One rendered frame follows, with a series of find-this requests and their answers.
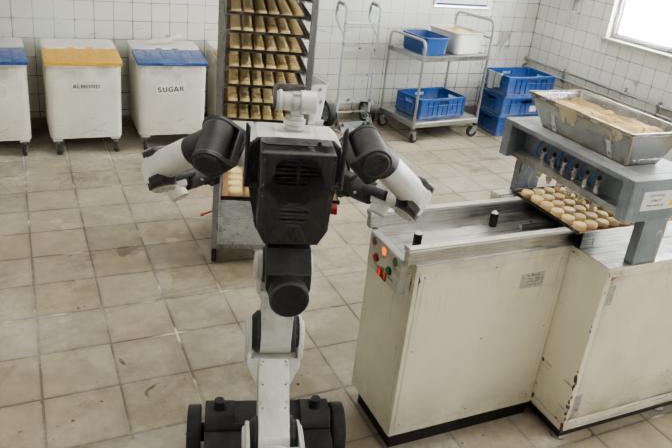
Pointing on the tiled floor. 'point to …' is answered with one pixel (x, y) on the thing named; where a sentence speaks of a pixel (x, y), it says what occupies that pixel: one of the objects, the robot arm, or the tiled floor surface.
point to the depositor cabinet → (605, 338)
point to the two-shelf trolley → (444, 84)
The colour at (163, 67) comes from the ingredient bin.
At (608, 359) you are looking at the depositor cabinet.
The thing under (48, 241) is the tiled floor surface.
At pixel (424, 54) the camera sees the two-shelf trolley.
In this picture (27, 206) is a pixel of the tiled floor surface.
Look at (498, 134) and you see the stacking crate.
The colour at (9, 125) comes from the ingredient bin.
